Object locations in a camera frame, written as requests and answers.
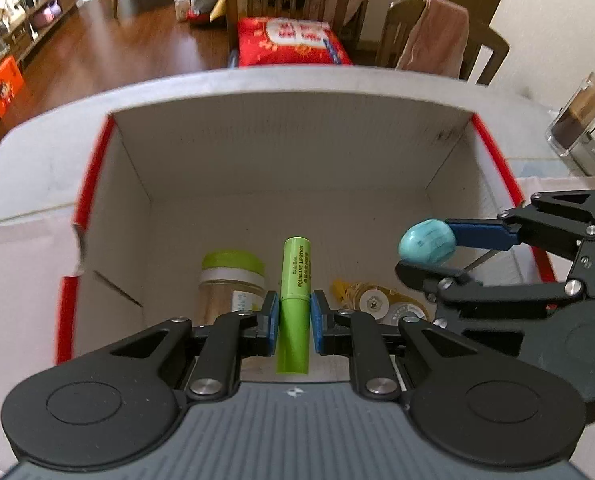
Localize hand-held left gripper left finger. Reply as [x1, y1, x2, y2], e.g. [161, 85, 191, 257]
[108, 290, 281, 402]

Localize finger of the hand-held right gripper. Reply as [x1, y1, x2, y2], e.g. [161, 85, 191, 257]
[445, 190, 595, 261]
[396, 260, 587, 357]

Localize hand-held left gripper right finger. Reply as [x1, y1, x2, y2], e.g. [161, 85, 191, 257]
[311, 289, 478, 402]

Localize green lip balm tube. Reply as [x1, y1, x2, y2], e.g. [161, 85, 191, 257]
[276, 236, 311, 375]

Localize blue egg-shaped toy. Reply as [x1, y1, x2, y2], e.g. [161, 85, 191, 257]
[398, 218, 458, 264]

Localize yellow correction tape dispenser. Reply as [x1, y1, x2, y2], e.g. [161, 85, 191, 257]
[330, 280, 431, 332]

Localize glass jar with green lid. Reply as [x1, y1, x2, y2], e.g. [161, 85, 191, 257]
[200, 250, 266, 328]

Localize red and white cardboard box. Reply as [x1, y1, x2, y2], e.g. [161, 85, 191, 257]
[0, 67, 565, 476]

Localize glass jar with brown liquid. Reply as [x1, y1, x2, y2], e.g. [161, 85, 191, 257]
[545, 72, 595, 158]

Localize dark wooden chair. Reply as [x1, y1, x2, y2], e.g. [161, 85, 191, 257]
[375, 0, 511, 86]

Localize pink cloth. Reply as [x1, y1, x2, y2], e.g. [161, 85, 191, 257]
[395, 0, 471, 80]

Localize red printed cushion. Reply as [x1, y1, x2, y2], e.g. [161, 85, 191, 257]
[235, 16, 354, 67]

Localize orange printed box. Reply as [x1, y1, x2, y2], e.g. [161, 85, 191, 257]
[0, 55, 26, 122]

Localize pink kettle-shaped ornament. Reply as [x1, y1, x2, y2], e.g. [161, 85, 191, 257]
[30, 2, 61, 31]

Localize wooden media cabinet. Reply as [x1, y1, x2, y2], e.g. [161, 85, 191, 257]
[0, 0, 81, 133]

